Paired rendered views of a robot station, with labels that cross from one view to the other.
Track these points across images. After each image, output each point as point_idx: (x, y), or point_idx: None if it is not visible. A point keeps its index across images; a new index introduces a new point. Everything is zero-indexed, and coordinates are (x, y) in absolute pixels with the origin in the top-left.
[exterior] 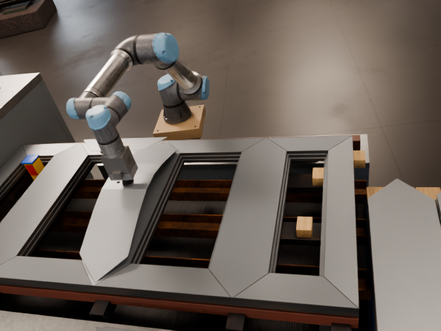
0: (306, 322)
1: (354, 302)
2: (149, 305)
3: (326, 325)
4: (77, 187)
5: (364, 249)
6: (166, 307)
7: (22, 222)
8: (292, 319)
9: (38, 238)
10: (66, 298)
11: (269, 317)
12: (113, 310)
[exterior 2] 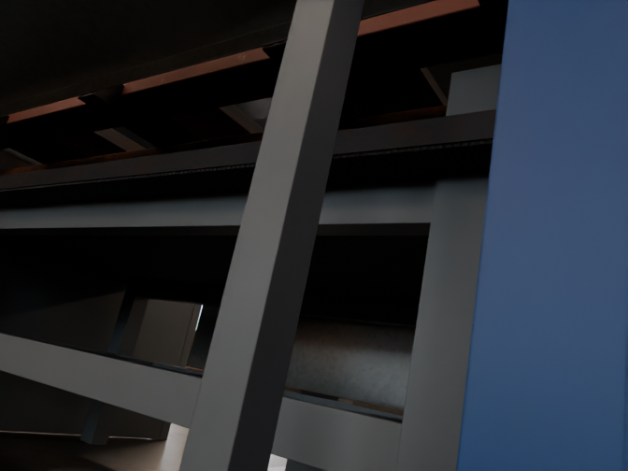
0: (435, 10)
1: None
2: (173, 74)
3: (478, 5)
4: None
5: None
6: (194, 71)
7: None
8: (406, 14)
9: (104, 133)
10: (73, 104)
11: (361, 27)
12: (114, 105)
